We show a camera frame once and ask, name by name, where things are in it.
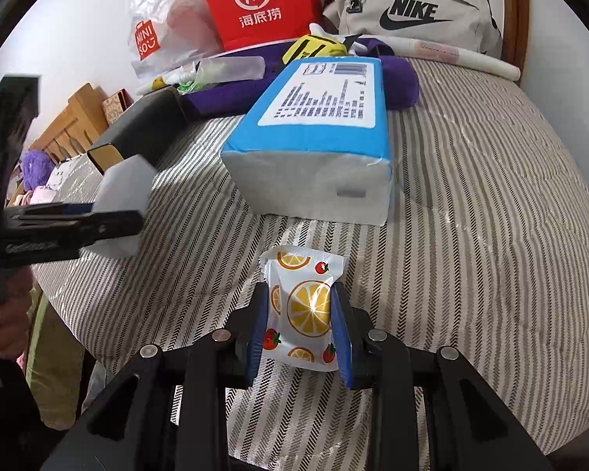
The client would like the rolled white patterned mat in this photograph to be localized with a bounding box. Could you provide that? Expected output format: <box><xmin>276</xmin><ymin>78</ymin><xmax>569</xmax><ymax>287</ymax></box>
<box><xmin>380</xmin><ymin>34</ymin><xmax>521</xmax><ymax>82</ymax></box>

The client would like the wooden furniture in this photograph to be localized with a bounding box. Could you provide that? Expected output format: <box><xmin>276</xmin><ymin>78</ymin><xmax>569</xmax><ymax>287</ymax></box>
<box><xmin>29</xmin><ymin>82</ymin><xmax>111</xmax><ymax>164</ymax></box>

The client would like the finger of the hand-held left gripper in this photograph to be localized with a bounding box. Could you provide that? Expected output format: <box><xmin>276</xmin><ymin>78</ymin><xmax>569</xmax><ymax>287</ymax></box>
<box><xmin>7</xmin><ymin>209</ymin><xmax>145</xmax><ymax>252</ymax></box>
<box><xmin>17</xmin><ymin>203</ymin><xmax>97</xmax><ymax>217</ymax></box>

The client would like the black box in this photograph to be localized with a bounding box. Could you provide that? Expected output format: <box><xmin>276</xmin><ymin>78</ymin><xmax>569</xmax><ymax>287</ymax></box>
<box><xmin>87</xmin><ymin>87</ymin><xmax>188</xmax><ymax>176</ymax></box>

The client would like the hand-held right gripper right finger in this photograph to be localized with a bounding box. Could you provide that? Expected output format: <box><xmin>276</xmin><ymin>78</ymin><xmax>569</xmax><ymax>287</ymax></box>
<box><xmin>329</xmin><ymin>283</ymin><xmax>553</xmax><ymax>471</ymax></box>

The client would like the yellow black plush toy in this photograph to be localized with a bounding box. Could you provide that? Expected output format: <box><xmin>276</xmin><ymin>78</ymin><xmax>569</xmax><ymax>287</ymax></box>
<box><xmin>284</xmin><ymin>24</ymin><xmax>369</xmax><ymax>64</ymax></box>

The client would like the blue tissue pack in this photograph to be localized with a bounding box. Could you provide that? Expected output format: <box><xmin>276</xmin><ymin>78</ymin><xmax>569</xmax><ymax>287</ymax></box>
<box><xmin>220</xmin><ymin>56</ymin><xmax>394</xmax><ymax>227</ymax></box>

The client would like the clear plastic packet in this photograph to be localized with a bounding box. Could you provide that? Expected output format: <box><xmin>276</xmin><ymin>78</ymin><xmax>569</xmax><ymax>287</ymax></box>
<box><xmin>196</xmin><ymin>55</ymin><xmax>267</xmax><ymax>82</ymax></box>

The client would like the wooden headboard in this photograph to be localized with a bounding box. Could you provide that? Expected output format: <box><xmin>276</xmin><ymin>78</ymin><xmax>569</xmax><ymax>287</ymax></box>
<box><xmin>499</xmin><ymin>0</ymin><xmax>531</xmax><ymax>77</ymax></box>

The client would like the small printed box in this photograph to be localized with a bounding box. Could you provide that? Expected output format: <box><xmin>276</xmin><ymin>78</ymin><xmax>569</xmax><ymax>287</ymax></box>
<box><xmin>101</xmin><ymin>88</ymin><xmax>132</xmax><ymax>124</ymax></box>

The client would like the person's left hand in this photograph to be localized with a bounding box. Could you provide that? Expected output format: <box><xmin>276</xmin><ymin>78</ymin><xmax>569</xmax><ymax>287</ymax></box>
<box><xmin>0</xmin><ymin>267</ymin><xmax>34</xmax><ymax>361</ymax></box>

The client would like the green garment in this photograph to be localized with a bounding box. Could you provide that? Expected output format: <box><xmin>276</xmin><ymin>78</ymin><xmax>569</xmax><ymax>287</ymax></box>
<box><xmin>26</xmin><ymin>289</ymin><xmax>88</xmax><ymax>430</ymax></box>

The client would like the purple towel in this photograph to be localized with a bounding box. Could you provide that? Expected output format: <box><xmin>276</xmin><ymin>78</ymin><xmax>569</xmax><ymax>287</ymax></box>
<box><xmin>179</xmin><ymin>34</ymin><xmax>420</xmax><ymax>119</ymax></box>

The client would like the beige zip bag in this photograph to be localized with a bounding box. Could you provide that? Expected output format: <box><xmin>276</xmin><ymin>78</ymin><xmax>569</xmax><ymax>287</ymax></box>
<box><xmin>322</xmin><ymin>0</ymin><xmax>504</xmax><ymax>60</ymax></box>

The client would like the white foam block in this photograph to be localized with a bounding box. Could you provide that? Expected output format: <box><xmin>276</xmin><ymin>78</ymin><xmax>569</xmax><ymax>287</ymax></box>
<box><xmin>91</xmin><ymin>153</ymin><xmax>159</xmax><ymax>261</ymax></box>

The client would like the purple plush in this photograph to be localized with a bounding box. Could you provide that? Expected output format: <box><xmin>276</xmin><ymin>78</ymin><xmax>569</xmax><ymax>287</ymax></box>
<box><xmin>21</xmin><ymin>150</ymin><xmax>56</xmax><ymax>190</ymax></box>

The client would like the pink cloth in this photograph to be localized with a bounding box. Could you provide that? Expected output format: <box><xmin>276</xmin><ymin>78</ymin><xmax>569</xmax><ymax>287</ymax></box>
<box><xmin>7</xmin><ymin>185</ymin><xmax>55</xmax><ymax>207</ymax></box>

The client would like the white plastic shopping bag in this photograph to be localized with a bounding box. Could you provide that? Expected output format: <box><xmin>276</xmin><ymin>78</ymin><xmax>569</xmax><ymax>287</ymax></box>
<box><xmin>126</xmin><ymin>0</ymin><xmax>227</xmax><ymax>79</ymax></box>

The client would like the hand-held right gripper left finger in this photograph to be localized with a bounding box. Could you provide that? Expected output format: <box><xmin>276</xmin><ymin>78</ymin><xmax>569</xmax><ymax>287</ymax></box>
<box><xmin>42</xmin><ymin>282</ymin><xmax>273</xmax><ymax>471</ymax></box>

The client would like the orange print packet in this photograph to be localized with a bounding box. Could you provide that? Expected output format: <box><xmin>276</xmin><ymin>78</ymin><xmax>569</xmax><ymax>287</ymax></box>
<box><xmin>258</xmin><ymin>248</ymin><xmax>348</xmax><ymax>372</ymax></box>

